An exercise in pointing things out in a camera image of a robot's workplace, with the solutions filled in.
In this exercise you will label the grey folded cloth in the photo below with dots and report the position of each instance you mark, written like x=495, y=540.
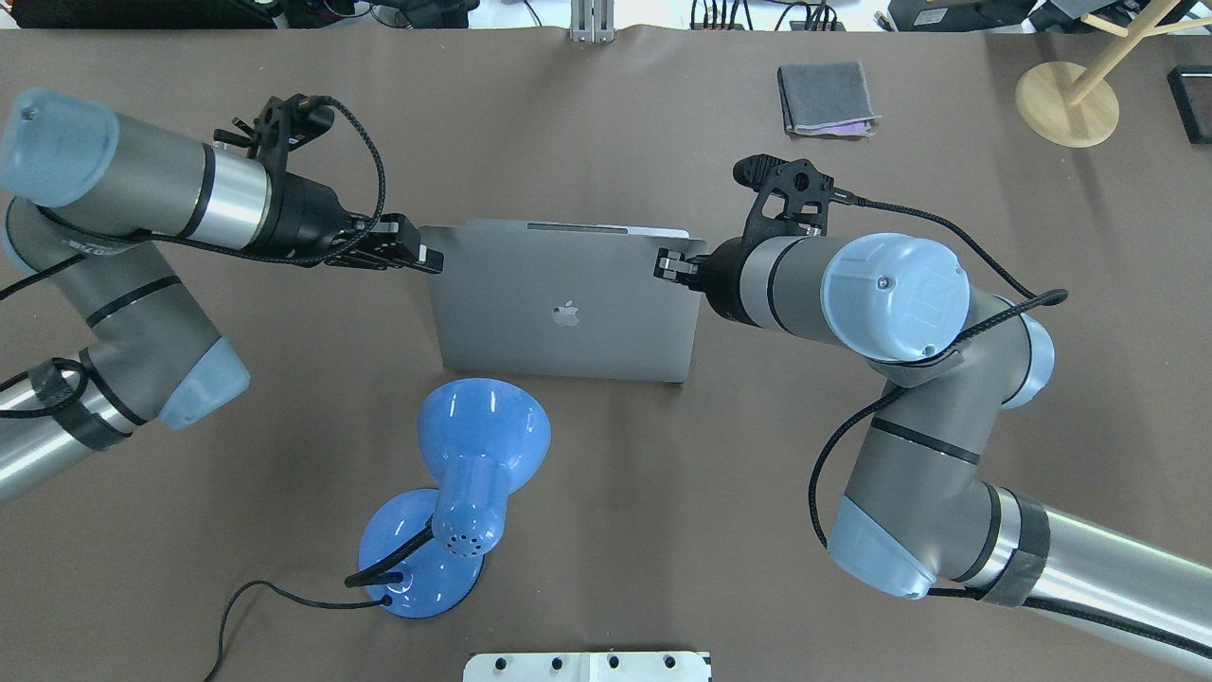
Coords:
x=825, y=99

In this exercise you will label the wooden cup rack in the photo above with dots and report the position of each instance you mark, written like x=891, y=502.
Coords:
x=1073, y=105

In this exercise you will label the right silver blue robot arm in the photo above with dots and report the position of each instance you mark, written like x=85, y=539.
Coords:
x=914, y=510

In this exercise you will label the aluminium frame post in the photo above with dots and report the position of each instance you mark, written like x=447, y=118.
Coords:
x=592, y=21

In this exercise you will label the grey laptop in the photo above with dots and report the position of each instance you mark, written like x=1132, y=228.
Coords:
x=567, y=300

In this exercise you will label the blue desk lamp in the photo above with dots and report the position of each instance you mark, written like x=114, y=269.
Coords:
x=422, y=552

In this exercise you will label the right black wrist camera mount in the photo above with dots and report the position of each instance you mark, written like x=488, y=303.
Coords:
x=793, y=198

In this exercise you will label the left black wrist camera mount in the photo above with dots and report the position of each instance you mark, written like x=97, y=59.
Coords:
x=282, y=123

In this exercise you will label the metal glass rack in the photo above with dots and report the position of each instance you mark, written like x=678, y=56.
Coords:
x=1190, y=86

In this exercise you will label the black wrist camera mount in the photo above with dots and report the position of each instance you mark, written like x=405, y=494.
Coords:
x=282, y=123
x=793, y=198

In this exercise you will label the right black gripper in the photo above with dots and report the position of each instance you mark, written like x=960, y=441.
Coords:
x=720, y=277

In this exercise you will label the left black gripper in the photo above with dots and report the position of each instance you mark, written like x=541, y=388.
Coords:
x=310, y=221

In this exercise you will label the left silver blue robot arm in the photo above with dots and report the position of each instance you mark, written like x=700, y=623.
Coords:
x=92, y=194

